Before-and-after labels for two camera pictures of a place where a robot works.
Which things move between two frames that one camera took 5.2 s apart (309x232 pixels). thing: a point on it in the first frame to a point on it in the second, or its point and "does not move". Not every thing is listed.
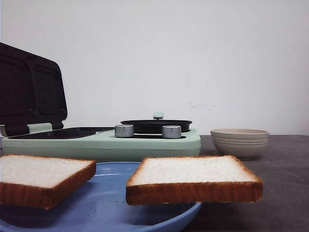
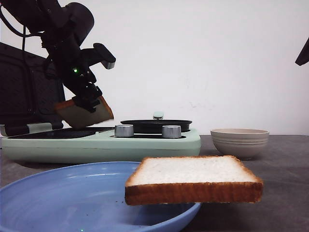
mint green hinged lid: [32, 91] does not move
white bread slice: [192, 180] does not move
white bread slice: [41, 181] to [78, 116]
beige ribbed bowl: [245, 144] does not move
